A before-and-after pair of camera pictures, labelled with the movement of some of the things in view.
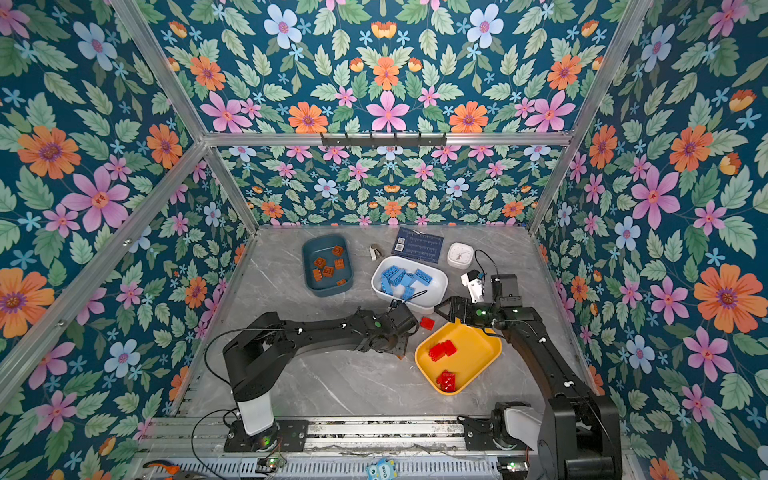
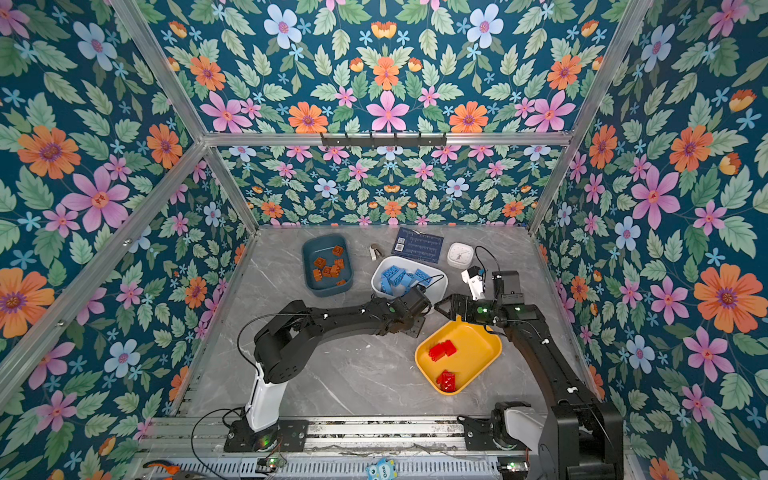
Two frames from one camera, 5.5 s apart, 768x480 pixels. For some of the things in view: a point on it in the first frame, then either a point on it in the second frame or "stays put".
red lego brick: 437,352 stays put
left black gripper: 402,349 -> 417,330
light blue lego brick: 397,278 stays put
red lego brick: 446,380 stays put
